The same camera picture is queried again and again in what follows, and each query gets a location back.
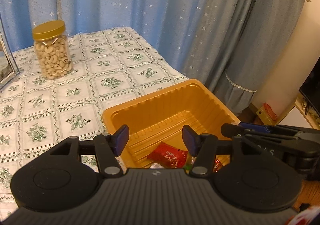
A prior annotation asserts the right hand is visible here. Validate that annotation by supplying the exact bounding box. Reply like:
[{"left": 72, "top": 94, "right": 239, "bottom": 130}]
[{"left": 293, "top": 180, "right": 320, "bottom": 210}]

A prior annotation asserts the red gold snack packet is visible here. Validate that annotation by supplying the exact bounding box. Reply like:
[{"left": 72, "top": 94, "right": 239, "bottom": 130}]
[{"left": 147, "top": 142, "right": 188, "bottom": 169}]

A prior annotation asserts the cashew jar gold lid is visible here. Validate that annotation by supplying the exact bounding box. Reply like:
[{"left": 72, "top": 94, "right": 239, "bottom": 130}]
[{"left": 32, "top": 20, "right": 73, "bottom": 80}]

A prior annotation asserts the blue star curtain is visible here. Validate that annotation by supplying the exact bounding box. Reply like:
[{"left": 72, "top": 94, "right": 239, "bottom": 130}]
[{"left": 1, "top": 0, "right": 252, "bottom": 87}]

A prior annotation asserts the silver torn foil wrapper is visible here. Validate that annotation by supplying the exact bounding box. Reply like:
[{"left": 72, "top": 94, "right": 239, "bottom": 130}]
[{"left": 150, "top": 163, "right": 165, "bottom": 169}]

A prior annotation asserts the glass sand art frame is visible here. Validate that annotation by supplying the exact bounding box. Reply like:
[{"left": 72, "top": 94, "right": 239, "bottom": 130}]
[{"left": 0, "top": 18, "right": 20, "bottom": 91}]

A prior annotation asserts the green floral tablecloth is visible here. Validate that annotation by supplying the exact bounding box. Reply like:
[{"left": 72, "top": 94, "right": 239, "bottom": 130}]
[{"left": 1, "top": 27, "right": 185, "bottom": 220}]

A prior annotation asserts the grey lace-trimmed curtain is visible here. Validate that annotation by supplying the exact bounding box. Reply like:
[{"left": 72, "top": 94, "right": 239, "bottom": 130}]
[{"left": 214, "top": 0, "right": 309, "bottom": 115}]

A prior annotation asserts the yellow box on floor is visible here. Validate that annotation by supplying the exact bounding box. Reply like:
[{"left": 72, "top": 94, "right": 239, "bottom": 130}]
[{"left": 256, "top": 103, "right": 278, "bottom": 125}]

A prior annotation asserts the orange plastic tray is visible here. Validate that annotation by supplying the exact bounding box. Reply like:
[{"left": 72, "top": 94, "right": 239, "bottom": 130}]
[{"left": 103, "top": 79, "right": 240, "bottom": 168}]

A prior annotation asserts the small red foil candy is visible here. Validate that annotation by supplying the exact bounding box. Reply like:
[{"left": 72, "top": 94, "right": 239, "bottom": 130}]
[{"left": 213, "top": 159, "right": 223, "bottom": 172}]

